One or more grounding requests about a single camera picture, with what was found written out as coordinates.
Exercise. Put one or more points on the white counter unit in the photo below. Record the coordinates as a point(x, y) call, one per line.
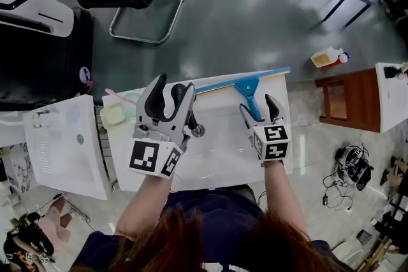
point(393, 98)

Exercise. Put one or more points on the blue squeegee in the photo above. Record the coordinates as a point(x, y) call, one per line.
point(249, 89)

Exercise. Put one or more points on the white bottle with yellow label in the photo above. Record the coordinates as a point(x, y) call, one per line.
point(326, 57)

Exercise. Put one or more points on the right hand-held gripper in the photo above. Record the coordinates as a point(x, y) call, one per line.
point(274, 143)

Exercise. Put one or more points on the pale green dish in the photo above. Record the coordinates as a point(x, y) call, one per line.
point(131, 102)

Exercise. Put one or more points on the white curved machine shell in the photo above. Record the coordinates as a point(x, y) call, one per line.
point(35, 9)

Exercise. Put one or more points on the person's dark blue shirt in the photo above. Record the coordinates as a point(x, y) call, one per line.
point(216, 213)

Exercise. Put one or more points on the large white wash basin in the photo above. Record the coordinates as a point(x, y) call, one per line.
point(220, 149)

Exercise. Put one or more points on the small white wash basin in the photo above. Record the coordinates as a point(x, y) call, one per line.
point(63, 149)

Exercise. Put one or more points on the pink toothbrush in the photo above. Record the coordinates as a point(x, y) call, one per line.
point(119, 95)

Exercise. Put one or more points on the person's right forearm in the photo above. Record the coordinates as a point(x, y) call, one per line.
point(283, 194)

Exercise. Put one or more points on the black case with round sticker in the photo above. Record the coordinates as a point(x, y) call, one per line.
point(41, 70)

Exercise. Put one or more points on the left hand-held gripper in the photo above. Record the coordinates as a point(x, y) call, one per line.
point(150, 154)

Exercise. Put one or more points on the person's left forearm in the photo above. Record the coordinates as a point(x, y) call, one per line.
point(145, 204)

